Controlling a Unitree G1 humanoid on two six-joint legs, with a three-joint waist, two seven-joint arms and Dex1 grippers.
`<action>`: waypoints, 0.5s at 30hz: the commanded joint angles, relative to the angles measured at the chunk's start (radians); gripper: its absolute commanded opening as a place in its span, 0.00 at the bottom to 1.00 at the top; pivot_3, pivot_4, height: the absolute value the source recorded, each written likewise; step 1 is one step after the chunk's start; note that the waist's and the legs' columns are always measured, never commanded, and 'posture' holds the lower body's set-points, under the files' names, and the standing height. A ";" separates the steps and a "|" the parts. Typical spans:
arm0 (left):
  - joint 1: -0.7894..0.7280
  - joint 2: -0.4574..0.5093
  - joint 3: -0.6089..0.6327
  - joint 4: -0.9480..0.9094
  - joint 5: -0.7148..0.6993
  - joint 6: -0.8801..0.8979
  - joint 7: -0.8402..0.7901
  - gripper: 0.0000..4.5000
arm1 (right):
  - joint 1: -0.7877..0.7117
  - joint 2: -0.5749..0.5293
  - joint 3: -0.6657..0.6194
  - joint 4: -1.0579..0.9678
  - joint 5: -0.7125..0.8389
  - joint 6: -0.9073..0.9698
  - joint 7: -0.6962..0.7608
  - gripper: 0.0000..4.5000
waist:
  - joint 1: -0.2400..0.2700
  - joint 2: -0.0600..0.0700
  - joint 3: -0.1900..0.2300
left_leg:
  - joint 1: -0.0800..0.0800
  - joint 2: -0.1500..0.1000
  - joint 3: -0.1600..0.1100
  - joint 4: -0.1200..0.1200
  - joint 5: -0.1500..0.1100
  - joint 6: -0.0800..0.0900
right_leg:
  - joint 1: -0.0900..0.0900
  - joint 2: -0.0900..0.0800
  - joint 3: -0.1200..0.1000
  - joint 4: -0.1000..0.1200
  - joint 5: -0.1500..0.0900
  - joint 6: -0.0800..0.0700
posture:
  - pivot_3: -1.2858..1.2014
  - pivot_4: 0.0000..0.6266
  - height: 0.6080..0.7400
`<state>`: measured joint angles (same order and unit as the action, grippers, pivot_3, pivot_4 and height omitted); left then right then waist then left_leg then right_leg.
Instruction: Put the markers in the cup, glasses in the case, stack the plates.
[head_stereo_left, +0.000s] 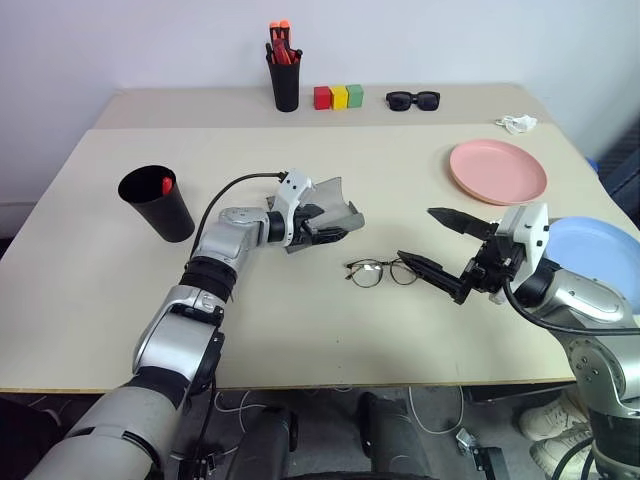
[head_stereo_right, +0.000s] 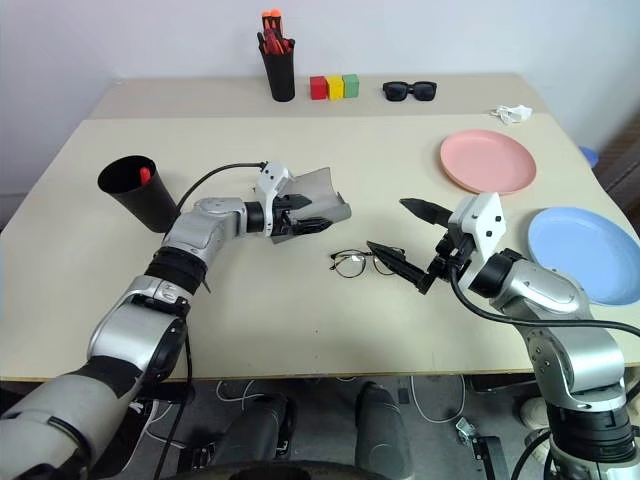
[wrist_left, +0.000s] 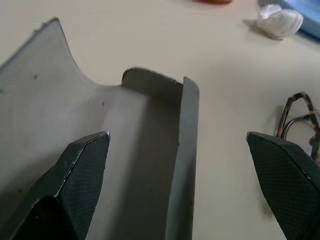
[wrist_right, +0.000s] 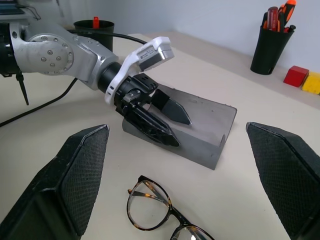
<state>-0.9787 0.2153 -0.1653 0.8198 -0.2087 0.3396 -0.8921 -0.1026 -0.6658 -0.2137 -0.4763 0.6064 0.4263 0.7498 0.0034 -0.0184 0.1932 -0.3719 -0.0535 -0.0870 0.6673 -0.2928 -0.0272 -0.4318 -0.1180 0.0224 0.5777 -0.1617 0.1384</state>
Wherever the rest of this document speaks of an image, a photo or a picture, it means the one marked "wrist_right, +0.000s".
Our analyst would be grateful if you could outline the tortoiseshell eyeglasses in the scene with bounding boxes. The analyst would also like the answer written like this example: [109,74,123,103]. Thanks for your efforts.
[126,175,216,240]

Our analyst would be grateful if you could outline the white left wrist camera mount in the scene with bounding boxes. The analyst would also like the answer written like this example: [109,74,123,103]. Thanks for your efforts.
[103,36,175,105]

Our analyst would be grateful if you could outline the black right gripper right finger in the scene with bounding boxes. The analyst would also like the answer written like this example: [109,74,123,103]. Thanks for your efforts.
[245,121,320,240]

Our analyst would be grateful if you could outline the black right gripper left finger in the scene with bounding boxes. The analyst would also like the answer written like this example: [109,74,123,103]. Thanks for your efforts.
[0,124,111,240]

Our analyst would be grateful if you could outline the orange black handled screwdriver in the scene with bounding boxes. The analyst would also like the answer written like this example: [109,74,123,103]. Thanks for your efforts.
[277,0,298,29]

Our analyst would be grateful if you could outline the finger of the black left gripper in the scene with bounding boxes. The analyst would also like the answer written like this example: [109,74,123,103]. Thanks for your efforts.
[151,89,193,126]
[124,103,181,148]

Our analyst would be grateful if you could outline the grey rectangular tray holder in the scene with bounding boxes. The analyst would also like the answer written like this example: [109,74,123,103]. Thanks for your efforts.
[121,83,238,171]

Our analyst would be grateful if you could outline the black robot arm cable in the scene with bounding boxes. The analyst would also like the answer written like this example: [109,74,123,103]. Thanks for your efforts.
[0,29,148,127]

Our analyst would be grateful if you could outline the yellow block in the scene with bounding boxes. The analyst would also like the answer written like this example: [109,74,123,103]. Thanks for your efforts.
[300,71,320,96]

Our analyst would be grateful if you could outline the dark background keyboard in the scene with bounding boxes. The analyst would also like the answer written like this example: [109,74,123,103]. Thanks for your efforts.
[0,4,26,16]

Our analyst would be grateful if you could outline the red cube block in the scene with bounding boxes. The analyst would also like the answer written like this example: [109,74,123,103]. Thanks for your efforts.
[283,65,310,88]

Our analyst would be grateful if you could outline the black marker cup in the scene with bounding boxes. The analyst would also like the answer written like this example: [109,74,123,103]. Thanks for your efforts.
[73,19,115,53]

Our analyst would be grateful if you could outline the black zip tie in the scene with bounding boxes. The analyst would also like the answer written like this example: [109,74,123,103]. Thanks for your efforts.
[15,70,30,106]

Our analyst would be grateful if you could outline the thin black background cables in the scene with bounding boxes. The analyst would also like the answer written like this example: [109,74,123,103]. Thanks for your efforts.
[14,2,42,21]

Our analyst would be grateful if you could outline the red handled screwdriver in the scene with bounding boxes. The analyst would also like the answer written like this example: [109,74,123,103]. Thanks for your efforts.
[266,6,281,33]

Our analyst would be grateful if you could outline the black tool holder cup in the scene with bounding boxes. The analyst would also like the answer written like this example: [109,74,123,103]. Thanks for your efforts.
[250,24,296,76]

